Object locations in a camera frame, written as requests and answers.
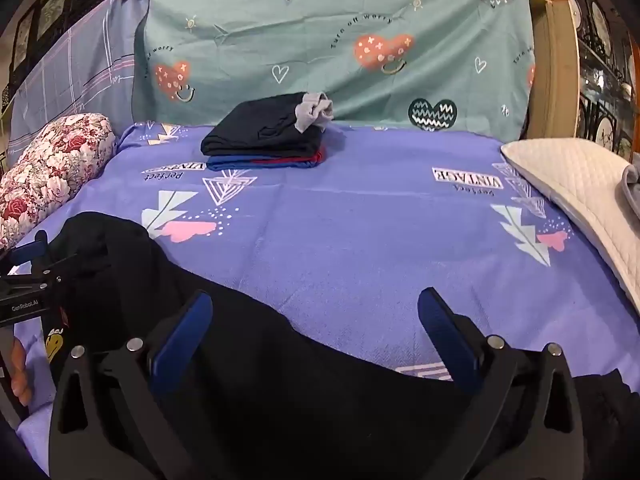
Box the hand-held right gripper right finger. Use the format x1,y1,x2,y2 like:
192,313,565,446
416,287,588,480

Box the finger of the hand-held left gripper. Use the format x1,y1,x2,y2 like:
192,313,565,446
47,252,111,281
7,230,49,267

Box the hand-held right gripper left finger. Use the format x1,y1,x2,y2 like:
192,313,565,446
47,289,216,480

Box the black pants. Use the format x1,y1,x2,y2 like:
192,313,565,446
30,211,640,480

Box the person's left hand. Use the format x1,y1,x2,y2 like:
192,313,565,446
9,337,33,407

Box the red floral pillow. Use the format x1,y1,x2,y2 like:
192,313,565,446
0,114,118,251

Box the purple plaid blanket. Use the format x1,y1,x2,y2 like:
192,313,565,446
7,0,151,166

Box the white quilted pillow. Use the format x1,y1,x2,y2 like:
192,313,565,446
500,137,640,306

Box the folded red garment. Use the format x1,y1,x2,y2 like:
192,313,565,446
250,147,327,168

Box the folded black garment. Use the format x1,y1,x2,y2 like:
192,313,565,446
201,92,328,158

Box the grey cloth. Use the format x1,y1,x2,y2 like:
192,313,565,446
621,162,640,213

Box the small grey garment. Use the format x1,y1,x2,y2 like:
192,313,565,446
294,91,335,135

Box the teal heart printed blanket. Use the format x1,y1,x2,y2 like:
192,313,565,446
132,0,536,141

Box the dark framed wall panel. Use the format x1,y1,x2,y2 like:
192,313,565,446
0,0,131,106

